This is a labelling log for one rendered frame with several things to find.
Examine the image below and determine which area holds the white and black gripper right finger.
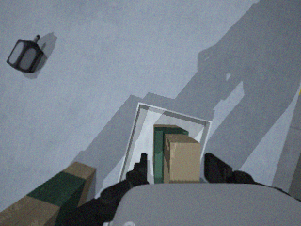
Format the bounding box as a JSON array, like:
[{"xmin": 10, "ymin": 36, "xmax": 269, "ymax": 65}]
[{"xmin": 204, "ymin": 153, "xmax": 267, "ymax": 186}]

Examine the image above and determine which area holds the light grey shallow tray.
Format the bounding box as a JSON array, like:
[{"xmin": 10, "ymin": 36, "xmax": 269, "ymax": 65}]
[{"xmin": 118, "ymin": 102, "xmax": 212, "ymax": 184}]

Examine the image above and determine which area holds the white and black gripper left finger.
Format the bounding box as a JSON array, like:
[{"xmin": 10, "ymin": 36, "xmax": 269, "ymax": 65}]
[{"xmin": 62, "ymin": 153, "xmax": 149, "ymax": 226}]

